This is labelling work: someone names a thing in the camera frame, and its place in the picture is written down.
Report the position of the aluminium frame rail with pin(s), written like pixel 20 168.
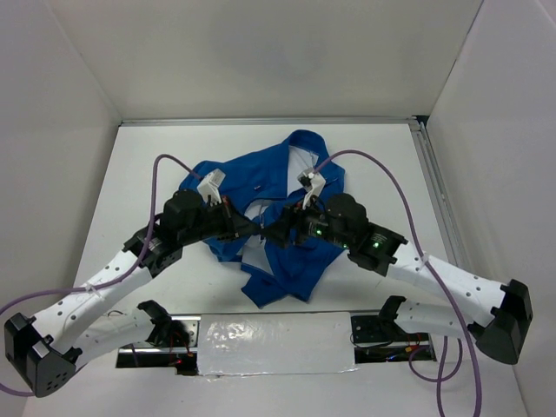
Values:
pixel 195 121
pixel 436 182

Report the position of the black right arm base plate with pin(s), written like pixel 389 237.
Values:
pixel 373 342

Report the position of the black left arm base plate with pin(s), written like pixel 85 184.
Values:
pixel 178 343

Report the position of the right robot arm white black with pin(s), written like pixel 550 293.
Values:
pixel 497 316

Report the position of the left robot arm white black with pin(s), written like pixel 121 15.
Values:
pixel 50 347

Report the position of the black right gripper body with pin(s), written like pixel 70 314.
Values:
pixel 313 221

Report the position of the blue jacket white lining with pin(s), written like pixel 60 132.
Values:
pixel 260 184

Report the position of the aluminium frame rail back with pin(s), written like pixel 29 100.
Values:
pixel 195 121

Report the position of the white glossy taped sheet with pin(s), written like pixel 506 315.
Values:
pixel 275 344

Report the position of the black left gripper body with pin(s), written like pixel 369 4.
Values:
pixel 216 222

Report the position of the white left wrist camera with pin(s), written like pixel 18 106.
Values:
pixel 209 186

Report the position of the aluminium frame rail right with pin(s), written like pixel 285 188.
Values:
pixel 436 182

